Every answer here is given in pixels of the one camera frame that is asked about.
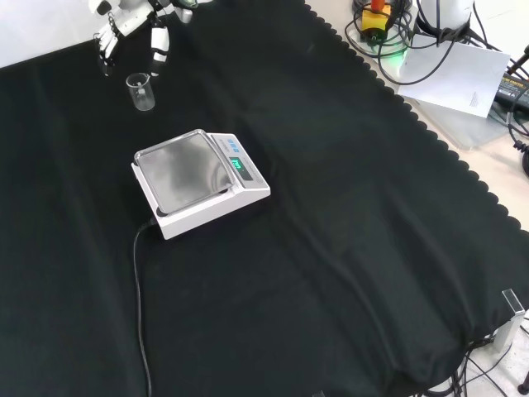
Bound small clear glass beaker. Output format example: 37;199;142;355
125;72;156;112

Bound black cables under bench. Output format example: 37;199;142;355
424;333;529;397

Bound black balance power cable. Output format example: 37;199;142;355
132;218;159;397

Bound black power adapter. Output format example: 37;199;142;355
493;71;529;110

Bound silver metal bracket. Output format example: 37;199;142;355
491;289;527;353

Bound white electronic balance steel pan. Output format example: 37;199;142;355
131;128;272;242

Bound black adapter cable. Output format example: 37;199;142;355
504;43;529;155

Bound yellow stop button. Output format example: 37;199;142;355
360;0;392;45

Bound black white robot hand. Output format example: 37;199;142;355
88;0;212;79

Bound black cable loop bundle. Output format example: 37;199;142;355
344;0;480;86

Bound black bench cloth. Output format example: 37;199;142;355
0;0;529;397

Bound white paper sheet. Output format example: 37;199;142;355
397;32;512;121

